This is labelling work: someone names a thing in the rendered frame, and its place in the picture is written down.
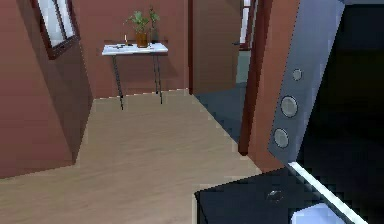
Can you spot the brown room door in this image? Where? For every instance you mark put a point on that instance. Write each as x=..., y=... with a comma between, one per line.
x=215, y=46

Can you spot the white table with black legs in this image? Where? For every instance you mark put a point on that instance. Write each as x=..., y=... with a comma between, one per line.
x=140, y=49

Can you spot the green plant in dark vase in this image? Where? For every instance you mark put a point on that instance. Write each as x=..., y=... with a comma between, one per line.
x=154, y=25

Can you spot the green plant in brown pot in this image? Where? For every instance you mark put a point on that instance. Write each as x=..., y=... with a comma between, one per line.
x=141, y=30

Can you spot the dark framed window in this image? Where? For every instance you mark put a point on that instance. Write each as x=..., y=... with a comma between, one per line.
x=247, y=23
x=57, y=23

